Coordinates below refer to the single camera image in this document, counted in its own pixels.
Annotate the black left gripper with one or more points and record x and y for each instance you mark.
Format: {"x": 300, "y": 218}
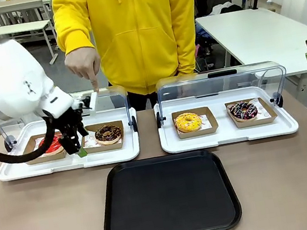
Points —
{"x": 67, "y": 124}

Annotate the person's right forearm yellow sleeve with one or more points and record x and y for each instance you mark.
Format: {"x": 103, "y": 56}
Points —
{"x": 72, "y": 19}

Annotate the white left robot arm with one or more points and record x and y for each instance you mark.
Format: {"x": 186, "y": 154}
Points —
{"x": 8, "y": 84}

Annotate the person's left forearm yellow sleeve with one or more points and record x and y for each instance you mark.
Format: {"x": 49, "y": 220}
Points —
{"x": 186, "y": 31}

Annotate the red glazed donut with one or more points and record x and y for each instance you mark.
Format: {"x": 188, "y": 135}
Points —
{"x": 55, "y": 148}

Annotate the white display tray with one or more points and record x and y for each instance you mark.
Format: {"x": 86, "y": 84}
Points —
{"x": 229, "y": 137}
{"x": 70, "y": 164}

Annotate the brown cardboard donut box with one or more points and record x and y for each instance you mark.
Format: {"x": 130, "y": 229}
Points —
{"x": 270, "y": 116}
{"x": 198, "y": 133}
{"x": 34, "y": 158}
{"x": 103, "y": 148}

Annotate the chocolate donut with colourful sprinkles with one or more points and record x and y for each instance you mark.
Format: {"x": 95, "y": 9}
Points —
{"x": 109, "y": 134}

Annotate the dark donut with pink drizzle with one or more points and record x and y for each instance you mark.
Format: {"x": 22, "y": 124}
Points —
{"x": 243, "y": 111}

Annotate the black serving tray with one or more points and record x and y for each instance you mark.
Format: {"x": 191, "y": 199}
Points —
{"x": 168, "y": 198}

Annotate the yellow glazed donut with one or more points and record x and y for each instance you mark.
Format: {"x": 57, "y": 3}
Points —
{"x": 188, "y": 122}

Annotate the person's right hand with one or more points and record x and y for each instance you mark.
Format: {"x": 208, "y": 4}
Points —
{"x": 82, "y": 63}

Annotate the white printed paper liner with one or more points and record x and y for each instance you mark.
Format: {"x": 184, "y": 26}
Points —
{"x": 90, "y": 141}
{"x": 261, "y": 107}
{"x": 206, "y": 122}

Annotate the clear plastic display cover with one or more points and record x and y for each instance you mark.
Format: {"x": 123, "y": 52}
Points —
{"x": 118, "y": 100}

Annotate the large white workshop table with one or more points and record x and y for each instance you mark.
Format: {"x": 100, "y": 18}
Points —
{"x": 256, "y": 40}

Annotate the black and white clothes pile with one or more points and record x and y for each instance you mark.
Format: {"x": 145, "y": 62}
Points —
{"x": 225, "y": 7}

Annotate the yellow hoodie torso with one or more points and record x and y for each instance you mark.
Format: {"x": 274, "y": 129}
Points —
{"x": 136, "y": 31}

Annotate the white table with white legs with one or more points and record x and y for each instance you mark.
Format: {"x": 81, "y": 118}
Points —
{"x": 13, "y": 29}

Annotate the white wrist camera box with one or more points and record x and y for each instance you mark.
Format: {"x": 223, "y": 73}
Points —
{"x": 90, "y": 101}

